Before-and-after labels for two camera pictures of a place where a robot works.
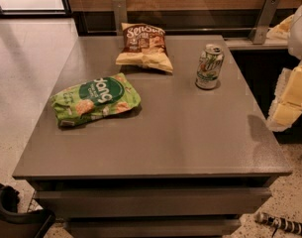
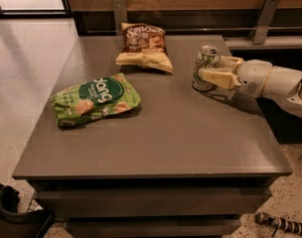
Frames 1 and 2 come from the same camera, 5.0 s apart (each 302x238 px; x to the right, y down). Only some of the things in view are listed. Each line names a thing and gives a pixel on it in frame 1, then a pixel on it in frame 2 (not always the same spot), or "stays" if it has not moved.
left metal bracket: [120, 13] stays
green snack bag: [94, 98] stays
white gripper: [299, 34] → [254, 77]
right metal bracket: [258, 33] stays
